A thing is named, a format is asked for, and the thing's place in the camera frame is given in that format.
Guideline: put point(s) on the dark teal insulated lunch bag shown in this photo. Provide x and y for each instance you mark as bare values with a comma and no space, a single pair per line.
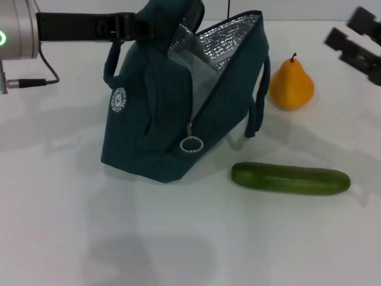
140,119

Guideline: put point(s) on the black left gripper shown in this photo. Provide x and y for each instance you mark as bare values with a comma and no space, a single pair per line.
74,26

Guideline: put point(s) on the green cucumber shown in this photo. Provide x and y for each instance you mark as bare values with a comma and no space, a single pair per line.
282,178

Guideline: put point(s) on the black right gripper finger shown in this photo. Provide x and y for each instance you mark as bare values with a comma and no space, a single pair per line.
354,50
369,25

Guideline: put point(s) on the yellow orange pear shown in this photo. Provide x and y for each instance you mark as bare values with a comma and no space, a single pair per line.
291,86

